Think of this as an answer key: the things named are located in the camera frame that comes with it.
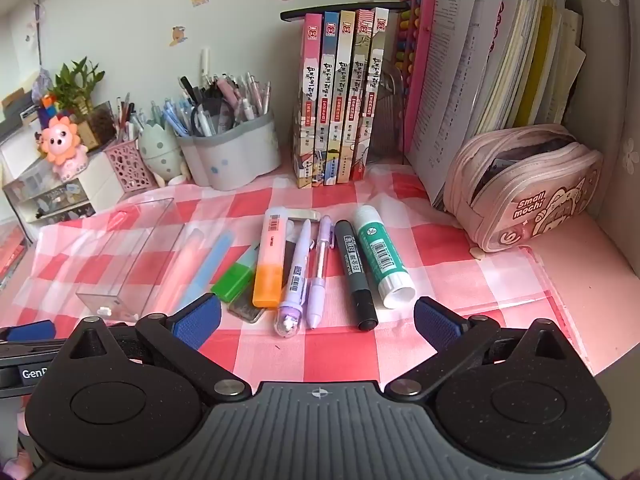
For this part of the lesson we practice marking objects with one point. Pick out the red spine comic book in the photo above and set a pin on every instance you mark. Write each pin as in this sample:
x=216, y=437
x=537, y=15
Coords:
x=362, y=95

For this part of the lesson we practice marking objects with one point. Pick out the clear plastic organizer box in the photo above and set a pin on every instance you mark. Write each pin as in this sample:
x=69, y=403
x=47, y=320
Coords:
x=125, y=260

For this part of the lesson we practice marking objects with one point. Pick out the egg shaped pen holder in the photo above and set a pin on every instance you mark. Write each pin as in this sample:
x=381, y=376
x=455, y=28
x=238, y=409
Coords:
x=160, y=152

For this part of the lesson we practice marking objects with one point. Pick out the pink pencil case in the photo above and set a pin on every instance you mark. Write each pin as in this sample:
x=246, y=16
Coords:
x=525, y=200

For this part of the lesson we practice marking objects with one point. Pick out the potted lucky bamboo plant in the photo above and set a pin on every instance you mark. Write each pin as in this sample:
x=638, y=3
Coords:
x=77, y=80

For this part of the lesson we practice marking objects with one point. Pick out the pink highlighter pen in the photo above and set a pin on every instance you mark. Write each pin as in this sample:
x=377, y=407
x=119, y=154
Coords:
x=189, y=260

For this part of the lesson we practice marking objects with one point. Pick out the clear acrylic bookend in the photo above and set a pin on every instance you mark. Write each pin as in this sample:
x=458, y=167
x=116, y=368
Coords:
x=387, y=115

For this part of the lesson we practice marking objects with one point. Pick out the clear pencil lead case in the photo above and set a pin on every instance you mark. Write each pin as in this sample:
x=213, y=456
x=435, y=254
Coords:
x=302, y=214

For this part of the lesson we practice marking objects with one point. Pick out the purple mechanical pencil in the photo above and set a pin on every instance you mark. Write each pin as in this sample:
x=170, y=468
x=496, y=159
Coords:
x=320, y=280

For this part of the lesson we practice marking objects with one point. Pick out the black box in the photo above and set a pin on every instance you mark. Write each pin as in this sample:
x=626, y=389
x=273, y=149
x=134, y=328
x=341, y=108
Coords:
x=20, y=110

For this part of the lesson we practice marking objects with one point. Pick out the white drawer cabinet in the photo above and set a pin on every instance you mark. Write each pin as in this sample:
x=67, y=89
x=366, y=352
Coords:
x=100, y=180

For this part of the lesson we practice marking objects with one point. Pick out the row of notebooks and folders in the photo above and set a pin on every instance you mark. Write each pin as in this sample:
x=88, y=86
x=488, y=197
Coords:
x=530, y=50

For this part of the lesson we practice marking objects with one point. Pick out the pink lion pencil sharpener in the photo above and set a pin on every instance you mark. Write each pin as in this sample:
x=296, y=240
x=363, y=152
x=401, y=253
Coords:
x=62, y=142

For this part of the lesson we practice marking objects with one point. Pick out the black marker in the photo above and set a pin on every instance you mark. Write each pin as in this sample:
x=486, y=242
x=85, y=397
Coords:
x=352, y=270

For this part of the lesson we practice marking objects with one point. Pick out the pink abacus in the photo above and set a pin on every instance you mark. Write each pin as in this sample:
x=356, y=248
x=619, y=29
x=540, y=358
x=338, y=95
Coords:
x=425, y=60

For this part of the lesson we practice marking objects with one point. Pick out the purple hanging ornament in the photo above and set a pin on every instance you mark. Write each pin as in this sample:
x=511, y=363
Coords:
x=42, y=82

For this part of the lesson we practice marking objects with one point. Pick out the pink perforated pen holder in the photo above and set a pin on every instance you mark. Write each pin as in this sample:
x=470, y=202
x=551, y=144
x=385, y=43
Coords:
x=130, y=167

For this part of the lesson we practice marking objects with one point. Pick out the bundle of red black pens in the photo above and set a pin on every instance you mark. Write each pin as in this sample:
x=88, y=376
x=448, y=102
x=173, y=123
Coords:
x=127, y=117

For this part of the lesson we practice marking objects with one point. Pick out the cartoon beaver wall sticker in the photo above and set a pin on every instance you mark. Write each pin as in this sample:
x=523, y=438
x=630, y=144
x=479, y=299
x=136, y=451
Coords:
x=177, y=35

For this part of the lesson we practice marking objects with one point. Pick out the small white eraser piece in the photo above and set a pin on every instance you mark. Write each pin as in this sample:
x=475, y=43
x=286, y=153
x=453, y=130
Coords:
x=476, y=252

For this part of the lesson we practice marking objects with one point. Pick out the white purple cartoon pen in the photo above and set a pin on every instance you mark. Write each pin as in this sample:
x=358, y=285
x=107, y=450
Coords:
x=295, y=280

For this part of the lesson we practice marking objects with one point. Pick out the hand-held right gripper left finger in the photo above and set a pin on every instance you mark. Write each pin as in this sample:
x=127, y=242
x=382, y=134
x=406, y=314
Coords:
x=197, y=320

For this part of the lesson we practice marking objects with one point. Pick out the light blue highlighter pen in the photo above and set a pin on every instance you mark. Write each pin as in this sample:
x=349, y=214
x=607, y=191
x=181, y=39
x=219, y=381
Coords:
x=212, y=265

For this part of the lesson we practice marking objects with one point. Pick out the stack of pink folders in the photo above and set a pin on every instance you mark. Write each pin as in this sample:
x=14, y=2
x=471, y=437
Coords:
x=7, y=255

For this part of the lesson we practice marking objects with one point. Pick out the green white glue stick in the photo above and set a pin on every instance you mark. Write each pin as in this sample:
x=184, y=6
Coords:
x=382, y=255

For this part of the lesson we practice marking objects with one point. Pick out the black magnifying glass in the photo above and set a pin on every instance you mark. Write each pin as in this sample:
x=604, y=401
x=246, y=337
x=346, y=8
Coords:
x=212, y=117

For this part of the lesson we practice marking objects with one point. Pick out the orange highlighter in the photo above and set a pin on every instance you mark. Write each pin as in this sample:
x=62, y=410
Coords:
x=270, y=260

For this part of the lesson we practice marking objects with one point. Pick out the large bunch of assorted pens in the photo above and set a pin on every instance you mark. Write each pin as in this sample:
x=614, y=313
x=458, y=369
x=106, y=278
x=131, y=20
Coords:
x=245, y=95

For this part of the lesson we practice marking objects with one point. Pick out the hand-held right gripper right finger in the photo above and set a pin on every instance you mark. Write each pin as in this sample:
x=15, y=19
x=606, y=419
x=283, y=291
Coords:
x=437, y=322

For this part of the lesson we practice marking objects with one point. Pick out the blue spine comic book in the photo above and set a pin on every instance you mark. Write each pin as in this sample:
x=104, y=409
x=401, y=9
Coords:
x=327, y=100

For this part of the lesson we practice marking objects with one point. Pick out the white grey pen holder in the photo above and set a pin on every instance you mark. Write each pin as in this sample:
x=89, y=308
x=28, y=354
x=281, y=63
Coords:
x=240, y=155

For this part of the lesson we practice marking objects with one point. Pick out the white storage box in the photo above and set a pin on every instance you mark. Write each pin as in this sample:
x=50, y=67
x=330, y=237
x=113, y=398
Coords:
x=15, y=152

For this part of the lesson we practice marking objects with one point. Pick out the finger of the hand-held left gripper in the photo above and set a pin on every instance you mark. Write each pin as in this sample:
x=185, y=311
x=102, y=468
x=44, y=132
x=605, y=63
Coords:
x=30, y=330

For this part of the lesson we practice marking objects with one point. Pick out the clear stacking drawer box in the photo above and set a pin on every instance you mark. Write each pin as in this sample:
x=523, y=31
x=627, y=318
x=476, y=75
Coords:
x=30, y=180

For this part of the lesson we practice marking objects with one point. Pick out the colourful puzzle cube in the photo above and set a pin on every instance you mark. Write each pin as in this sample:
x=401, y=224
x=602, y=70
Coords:
x=47, y=104

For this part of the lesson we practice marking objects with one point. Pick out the red white checked tablecloth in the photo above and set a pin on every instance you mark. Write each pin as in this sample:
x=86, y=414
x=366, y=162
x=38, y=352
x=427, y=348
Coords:
x=430, y=200

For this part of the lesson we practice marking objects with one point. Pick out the row of comic books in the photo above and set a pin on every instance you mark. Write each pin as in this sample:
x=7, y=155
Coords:
x=344, y=95

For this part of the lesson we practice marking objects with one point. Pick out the beige spine comic book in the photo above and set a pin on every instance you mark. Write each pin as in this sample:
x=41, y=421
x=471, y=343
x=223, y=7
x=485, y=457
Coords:
x=378, y=85

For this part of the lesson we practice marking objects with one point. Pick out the grey worn eraser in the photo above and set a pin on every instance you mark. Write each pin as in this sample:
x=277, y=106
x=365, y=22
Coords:
x=247, y=310

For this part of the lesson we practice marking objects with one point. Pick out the green highlighter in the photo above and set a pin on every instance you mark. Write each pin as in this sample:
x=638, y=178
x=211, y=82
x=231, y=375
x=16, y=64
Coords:
x=230, y=282

